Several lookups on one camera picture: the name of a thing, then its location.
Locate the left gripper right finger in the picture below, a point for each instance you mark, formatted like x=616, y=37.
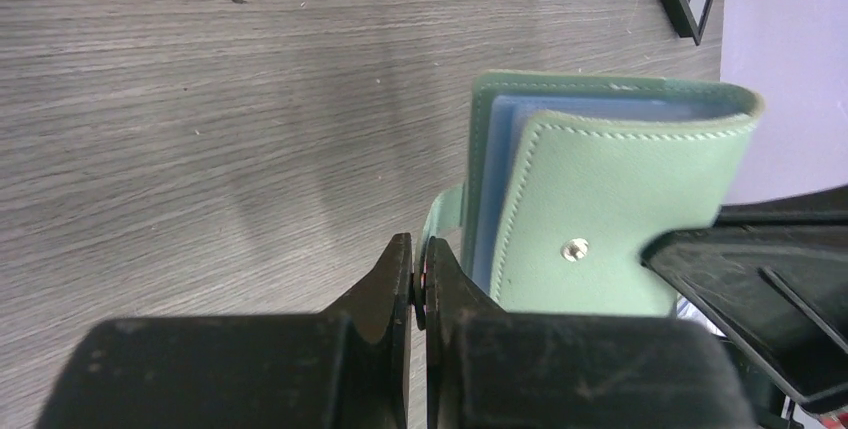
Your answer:
x=490, y=368

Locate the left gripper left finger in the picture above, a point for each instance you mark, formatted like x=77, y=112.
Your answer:
x=346, y=366

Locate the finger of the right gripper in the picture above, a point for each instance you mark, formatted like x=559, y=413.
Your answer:
x=772, y=277

